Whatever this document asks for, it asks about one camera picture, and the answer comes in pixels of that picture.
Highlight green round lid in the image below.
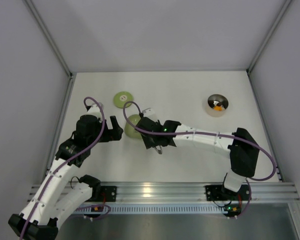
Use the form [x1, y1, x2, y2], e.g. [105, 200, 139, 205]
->
[113, 91, 134, 109]

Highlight metal serving tongs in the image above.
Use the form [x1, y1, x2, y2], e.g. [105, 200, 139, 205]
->
[154, 146, 163, 155]

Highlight left aluminium frame post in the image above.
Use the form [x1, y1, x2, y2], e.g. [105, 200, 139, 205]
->
[22, 0, 74, 77]

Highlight purple cable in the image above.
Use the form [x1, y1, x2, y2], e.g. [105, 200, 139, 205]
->
[122, 100, 277, 221]
[21, 96, 114, 240]

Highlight aluminium mounting rail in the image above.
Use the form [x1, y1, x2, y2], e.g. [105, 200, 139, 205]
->
[27, 181, 300, 204]

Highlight white slotted cable duct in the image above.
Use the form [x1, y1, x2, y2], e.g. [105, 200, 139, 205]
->
[78, 205, 228, 215]

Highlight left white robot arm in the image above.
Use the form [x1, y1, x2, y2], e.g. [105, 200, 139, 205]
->
[8, 97, 123, 240]

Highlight right black base bracket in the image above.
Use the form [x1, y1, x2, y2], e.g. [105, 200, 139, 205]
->
[204, 184, 250, 202]

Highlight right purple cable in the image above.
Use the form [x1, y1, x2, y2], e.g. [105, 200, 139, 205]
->
[122, 100, 277, 221]

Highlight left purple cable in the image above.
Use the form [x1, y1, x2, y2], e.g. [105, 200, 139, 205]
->
[21, 96, 114, 240]

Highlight metal bowl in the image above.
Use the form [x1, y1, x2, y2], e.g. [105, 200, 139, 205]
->
[205, 94, 229, 118]

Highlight green square lunch box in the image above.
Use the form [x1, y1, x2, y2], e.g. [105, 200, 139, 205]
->
[124, 114, 142, 140]

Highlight right aluminium frame post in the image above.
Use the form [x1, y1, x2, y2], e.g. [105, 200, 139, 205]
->
[246, 0, 295, 75]

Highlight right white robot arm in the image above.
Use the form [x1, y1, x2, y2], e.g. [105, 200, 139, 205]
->
[136, 108, 260, 194]

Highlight aluminium frame post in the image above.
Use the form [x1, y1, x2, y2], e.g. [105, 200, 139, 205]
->
[246, 0, 295, 75]
[22, 0, 74, 77]

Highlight black base bracket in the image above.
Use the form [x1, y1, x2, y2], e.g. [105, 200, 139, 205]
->
[204, 184, 250, 202]
[88, 185, 117, 203]

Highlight left black base bracket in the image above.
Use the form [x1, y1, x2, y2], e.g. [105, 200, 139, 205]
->
[88, 185, 117, 203]

